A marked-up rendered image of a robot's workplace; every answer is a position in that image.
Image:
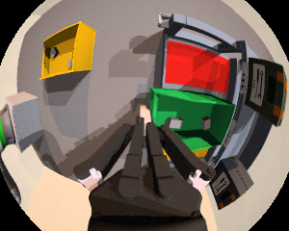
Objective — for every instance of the green bin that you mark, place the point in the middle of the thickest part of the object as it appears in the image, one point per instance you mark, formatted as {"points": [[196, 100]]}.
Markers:
{"points": [[191, 111]]}

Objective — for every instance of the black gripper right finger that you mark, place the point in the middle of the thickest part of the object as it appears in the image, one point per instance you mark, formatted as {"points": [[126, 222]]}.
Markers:
{"points": [[191, 168]]}

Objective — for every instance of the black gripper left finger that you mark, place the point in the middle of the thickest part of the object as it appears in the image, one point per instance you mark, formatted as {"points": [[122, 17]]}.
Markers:
{"points": [[91, 173]]}

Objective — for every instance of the yellow bin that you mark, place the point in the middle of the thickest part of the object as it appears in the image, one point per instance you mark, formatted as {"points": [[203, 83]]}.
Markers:
{"points": [[79, 37]]}

